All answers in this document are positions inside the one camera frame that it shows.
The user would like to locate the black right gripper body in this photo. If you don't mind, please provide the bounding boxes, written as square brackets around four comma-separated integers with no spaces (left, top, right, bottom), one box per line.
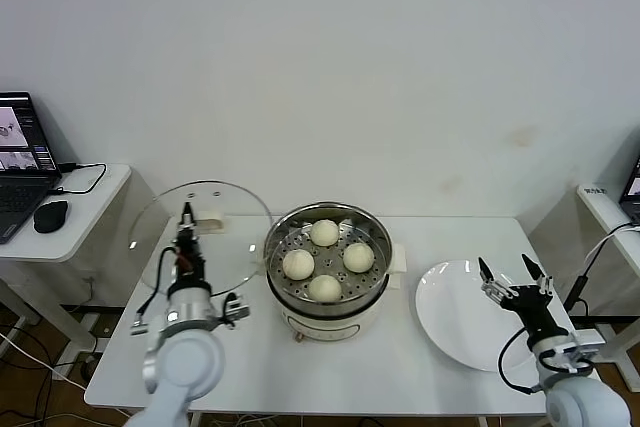
[500,284,571,346]

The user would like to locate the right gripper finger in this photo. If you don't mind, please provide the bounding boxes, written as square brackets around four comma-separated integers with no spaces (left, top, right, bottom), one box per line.
[478,256,517,304]
[521,253,555,299]

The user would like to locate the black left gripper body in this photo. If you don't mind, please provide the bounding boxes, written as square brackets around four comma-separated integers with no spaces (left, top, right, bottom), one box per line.
[171,240,209,291]

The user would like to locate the glass lid with cream handle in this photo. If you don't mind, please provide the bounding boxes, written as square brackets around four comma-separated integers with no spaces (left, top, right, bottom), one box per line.
[127,179,275,297]

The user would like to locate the white steamed baozi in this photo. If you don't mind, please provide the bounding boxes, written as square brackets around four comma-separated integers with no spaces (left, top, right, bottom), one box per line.
[342,242,376,273]
[281,248,316,282]
[309,219,339,248]
[306,274,343,304]

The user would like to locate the stainless steel steamer basket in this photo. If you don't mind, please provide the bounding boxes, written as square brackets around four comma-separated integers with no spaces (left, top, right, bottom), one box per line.
[248,201,409,306]

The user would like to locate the black power adapter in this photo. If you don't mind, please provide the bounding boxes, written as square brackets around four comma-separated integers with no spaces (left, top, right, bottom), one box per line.
[563,274,592,318]

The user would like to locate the white round plate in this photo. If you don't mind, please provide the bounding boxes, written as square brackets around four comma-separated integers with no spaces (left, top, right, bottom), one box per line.
[413,259,542,373]

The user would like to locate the white side table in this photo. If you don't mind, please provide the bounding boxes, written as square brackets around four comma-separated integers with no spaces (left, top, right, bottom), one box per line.
[0,162,170,366]
[574,181,640,393]

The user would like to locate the open black laptop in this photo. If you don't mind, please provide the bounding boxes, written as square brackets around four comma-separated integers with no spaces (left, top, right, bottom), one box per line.
[618,154,640,226]
[0,91,62,247]

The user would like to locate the black computer mouse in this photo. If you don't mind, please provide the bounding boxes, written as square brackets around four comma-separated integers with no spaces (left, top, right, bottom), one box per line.
[31,199,69,235]

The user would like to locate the cream electric cooker base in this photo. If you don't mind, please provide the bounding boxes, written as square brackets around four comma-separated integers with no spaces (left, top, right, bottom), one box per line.
[263,266,404,345]

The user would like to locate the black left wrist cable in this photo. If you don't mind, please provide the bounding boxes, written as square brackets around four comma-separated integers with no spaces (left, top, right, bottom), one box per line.
[129,246,176,337]

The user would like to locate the black laptop charger cable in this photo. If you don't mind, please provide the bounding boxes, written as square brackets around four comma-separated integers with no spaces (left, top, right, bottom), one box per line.
[48,161,108,197]

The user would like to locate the white floor cable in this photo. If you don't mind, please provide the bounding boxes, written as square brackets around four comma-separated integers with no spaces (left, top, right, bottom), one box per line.
[0,330,89,392]

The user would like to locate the black floor cable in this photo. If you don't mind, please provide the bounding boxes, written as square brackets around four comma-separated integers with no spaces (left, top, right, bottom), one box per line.
[0,316,101,427]

